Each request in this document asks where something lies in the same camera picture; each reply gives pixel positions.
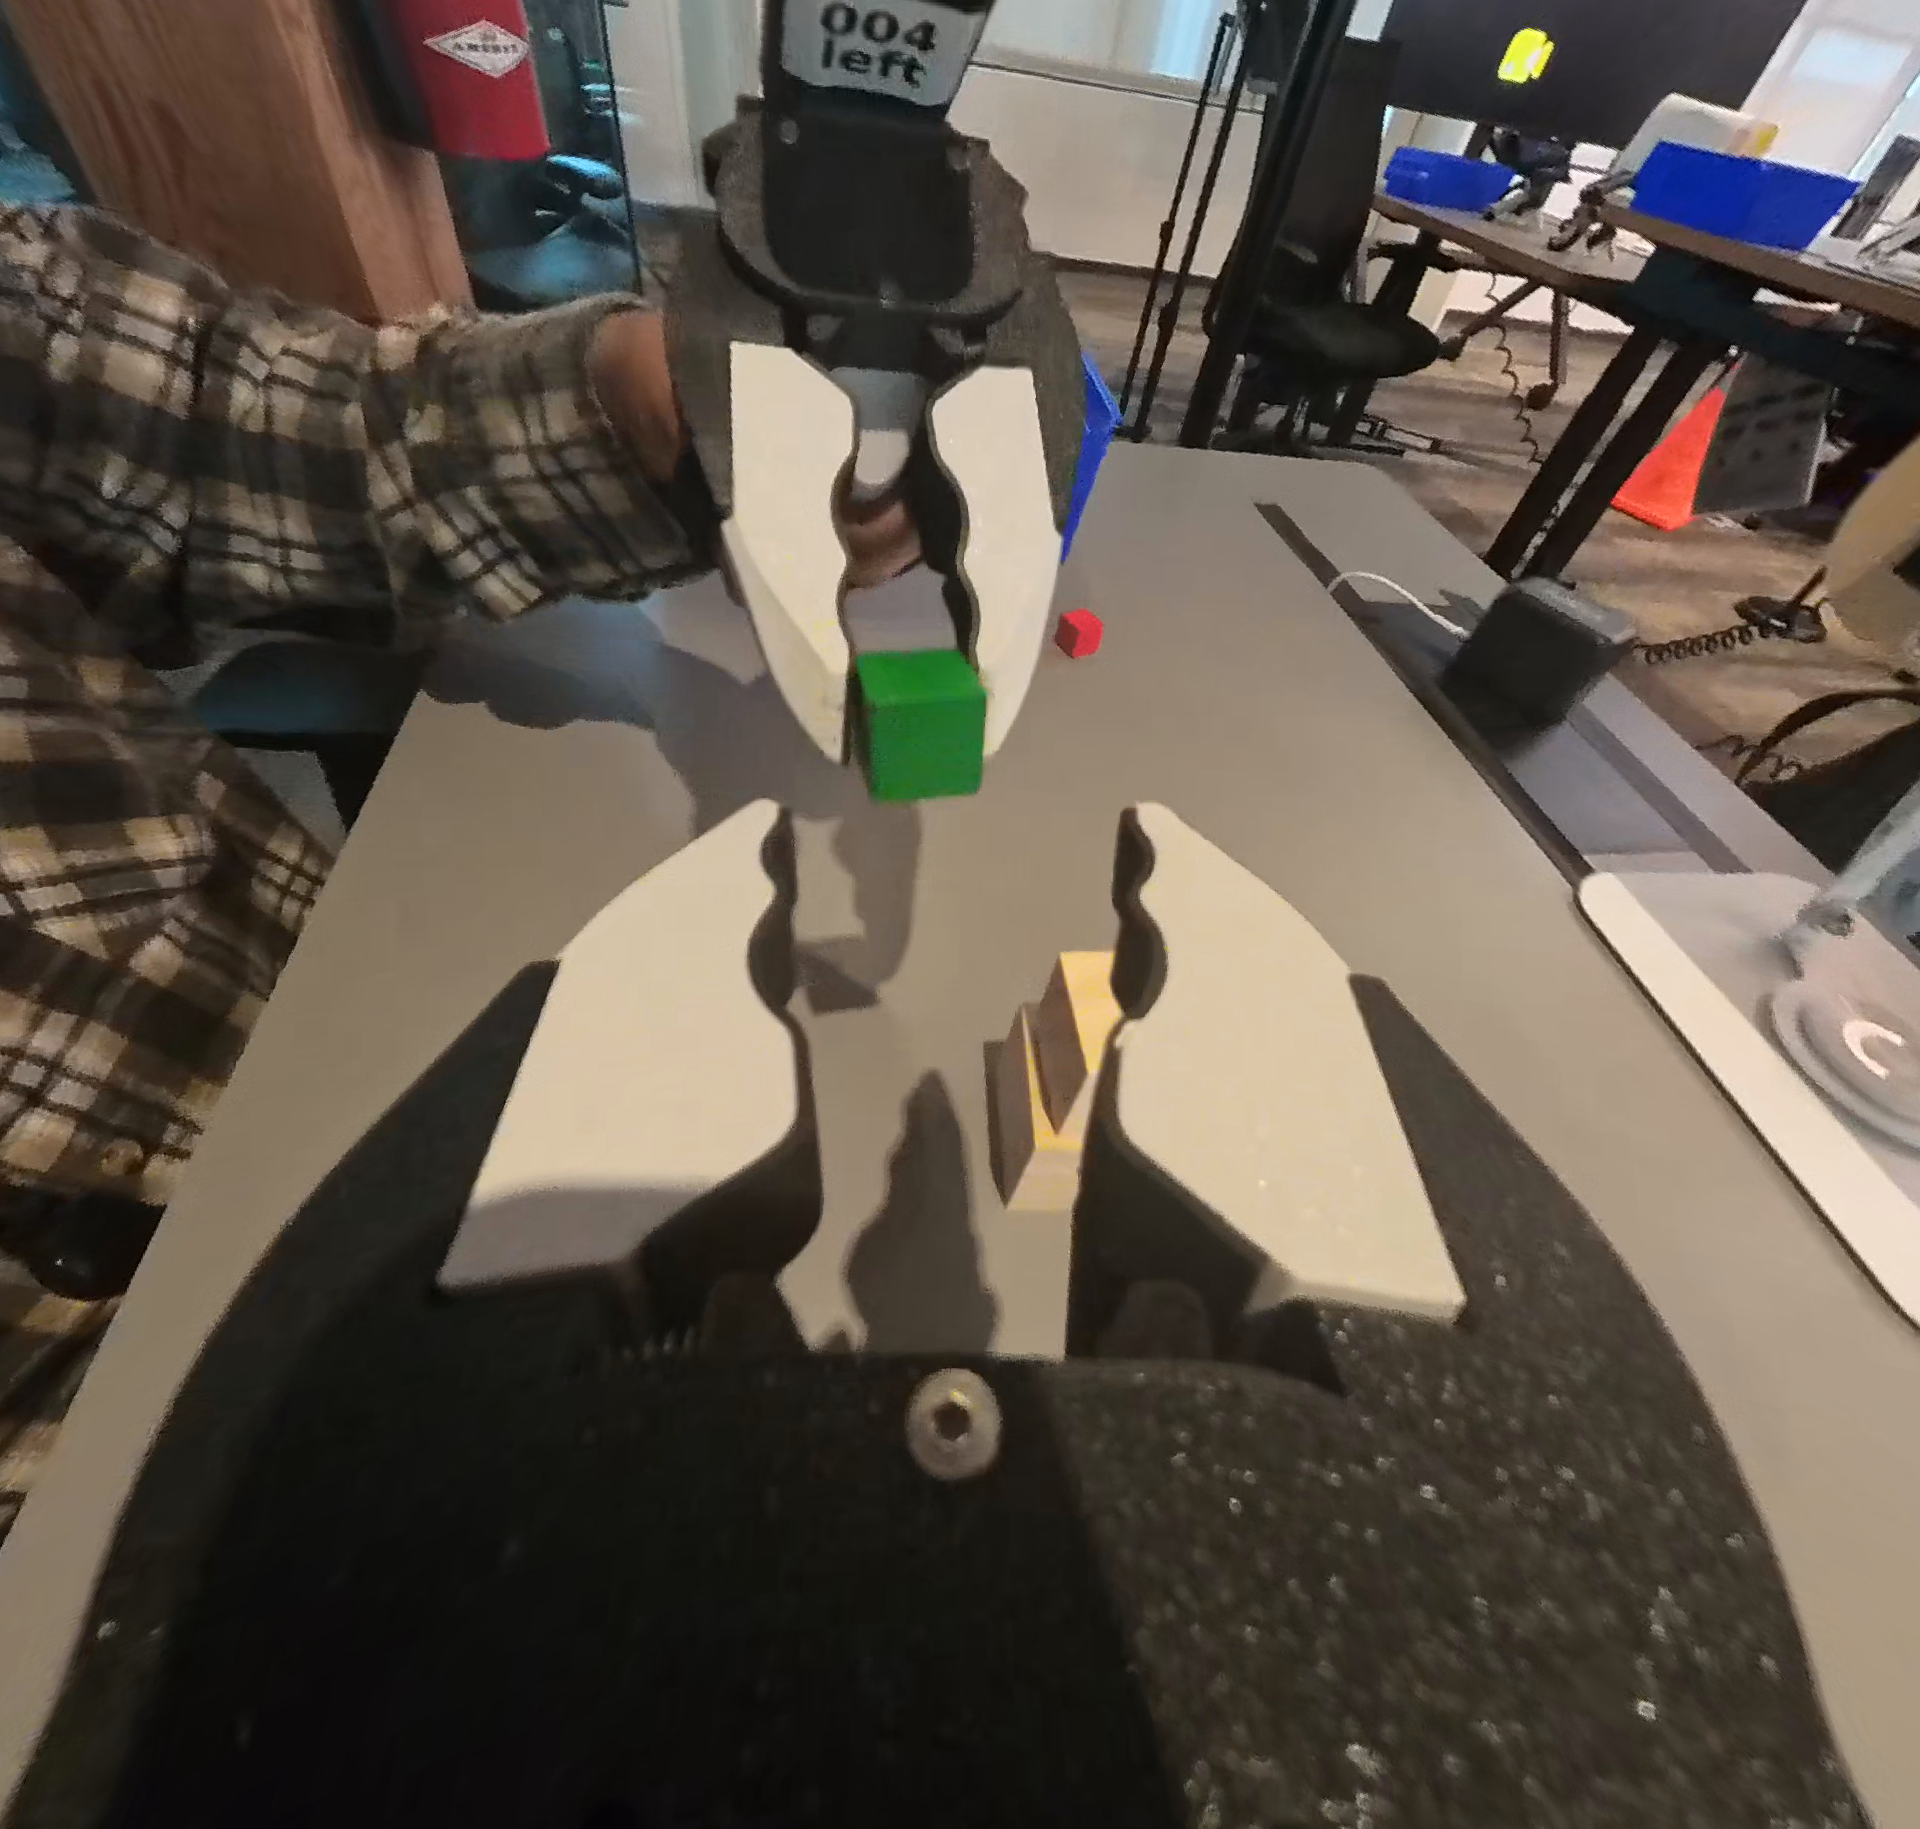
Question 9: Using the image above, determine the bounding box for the dark desk with black legs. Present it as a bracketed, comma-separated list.
[1372, 187, 1920, 578]

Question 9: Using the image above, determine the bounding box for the black coiled cable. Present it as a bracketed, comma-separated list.
[1636, 616, 1824, 667]

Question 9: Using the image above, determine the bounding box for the green wooden cube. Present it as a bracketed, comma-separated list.
[854, 647, 991, 805]

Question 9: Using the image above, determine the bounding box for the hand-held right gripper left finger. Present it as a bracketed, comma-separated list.
[436, 799, 827, 1310]

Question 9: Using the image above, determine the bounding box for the wooden pillar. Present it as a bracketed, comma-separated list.
[0, 0, 475, 323]

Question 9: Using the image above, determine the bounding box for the large pale wooden cube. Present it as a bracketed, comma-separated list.
[984, 1009, 1126, 1217]

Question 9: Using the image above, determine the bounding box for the black power adapter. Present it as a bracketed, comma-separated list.
[1441, 578, 1637, 728]

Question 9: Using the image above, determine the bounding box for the black tripod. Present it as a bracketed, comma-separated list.
[1126, 16, 1248, 438]

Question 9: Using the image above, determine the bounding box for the orange traffic cone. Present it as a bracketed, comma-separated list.
[1612, 381, 1734, 529]

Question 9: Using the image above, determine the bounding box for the black office chair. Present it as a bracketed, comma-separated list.
[1230, 37, 1442, 443]

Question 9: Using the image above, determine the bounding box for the person's left forearm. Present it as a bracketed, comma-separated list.
[0, 202, 723, 678]

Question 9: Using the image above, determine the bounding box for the shallow blue storage bin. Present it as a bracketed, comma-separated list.
[1380, 146, 1518, 208]

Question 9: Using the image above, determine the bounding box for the red fire extinguisher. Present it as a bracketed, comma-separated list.
[361, 0, 556, 164]

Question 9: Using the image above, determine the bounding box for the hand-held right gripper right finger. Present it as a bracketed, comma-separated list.
[1068, 803, 1471, 1336]

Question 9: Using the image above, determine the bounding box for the black stand pole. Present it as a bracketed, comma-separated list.
[1177, 0, 1390, 448]

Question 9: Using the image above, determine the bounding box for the person's plaid shirt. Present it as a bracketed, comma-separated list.
[0, 541, 339, 1532]

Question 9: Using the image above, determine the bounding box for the medium pale wooden cube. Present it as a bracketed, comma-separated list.
[1024, 952, 1127, 1129]

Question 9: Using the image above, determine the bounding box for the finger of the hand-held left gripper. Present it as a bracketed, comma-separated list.
[925, 367, 1063, 767]
[723, 340, 875, 767]

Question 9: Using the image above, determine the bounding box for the big blue plastic bin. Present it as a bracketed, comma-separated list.
[1057, 351, 1126, 564]

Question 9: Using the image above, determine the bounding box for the white cable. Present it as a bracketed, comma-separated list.
[1327, 570, 1480, 641]

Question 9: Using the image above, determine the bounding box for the person's left hand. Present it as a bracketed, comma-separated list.
[591, 302, 927, 589]

